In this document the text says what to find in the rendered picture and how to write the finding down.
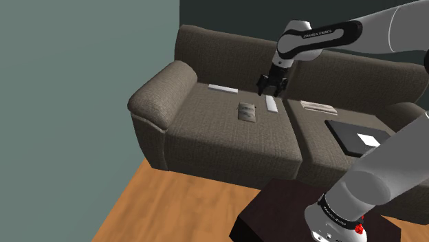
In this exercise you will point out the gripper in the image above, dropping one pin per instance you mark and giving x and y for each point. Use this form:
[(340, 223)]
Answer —
[(276, 75)]

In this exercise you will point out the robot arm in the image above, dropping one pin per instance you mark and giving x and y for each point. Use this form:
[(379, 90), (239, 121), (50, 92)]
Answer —
[(385, 161)]

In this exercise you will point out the short white remote control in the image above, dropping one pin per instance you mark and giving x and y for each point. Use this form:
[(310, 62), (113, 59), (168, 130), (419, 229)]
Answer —
[(271, 104)]

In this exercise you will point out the long white remote control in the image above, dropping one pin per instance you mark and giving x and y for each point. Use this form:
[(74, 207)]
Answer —
[(222, 88)]

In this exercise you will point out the beige flat book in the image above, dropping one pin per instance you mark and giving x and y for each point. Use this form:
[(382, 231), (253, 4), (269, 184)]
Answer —
[(318, 107)]

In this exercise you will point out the brown fabric sofa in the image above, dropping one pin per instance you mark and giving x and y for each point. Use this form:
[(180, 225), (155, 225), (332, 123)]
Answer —
[(214, 147)]

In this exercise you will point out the black laptop with white sticker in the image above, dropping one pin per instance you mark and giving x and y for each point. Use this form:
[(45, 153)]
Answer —
[(352, 135)]

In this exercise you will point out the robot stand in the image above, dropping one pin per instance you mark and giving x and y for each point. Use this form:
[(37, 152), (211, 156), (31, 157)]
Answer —
[(278, 214)]

